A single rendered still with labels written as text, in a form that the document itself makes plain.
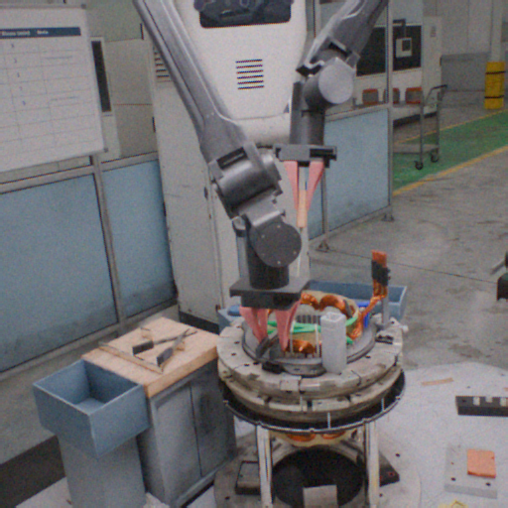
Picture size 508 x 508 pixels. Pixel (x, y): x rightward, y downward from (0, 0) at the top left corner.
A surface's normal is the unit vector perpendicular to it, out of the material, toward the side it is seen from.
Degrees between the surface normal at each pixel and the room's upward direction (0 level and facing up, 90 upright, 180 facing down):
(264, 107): 90
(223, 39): 90
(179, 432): 90
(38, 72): 90
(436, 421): 0
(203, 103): 72
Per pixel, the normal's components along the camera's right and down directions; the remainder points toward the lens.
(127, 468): 0.76, 0.15
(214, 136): 0.02, 0.01
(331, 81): 0.33, 0.02
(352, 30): 0.06, 0.47
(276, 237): 0.15, 0.26
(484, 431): -0.07, -0.95
